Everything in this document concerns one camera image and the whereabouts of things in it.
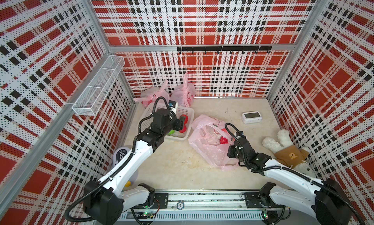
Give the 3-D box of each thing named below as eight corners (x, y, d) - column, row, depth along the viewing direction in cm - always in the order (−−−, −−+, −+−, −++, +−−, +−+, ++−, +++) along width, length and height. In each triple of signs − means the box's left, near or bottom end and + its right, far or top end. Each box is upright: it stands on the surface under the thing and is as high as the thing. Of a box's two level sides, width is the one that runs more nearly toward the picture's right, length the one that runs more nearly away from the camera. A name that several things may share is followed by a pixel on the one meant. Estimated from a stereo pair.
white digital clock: (242, 123, 107) (244, 119, 103) (240, 114, 112) (241, 110, 108) (261, 123, 107) (263, 119, 103) (258, 114, 112) (260, 110, 108)
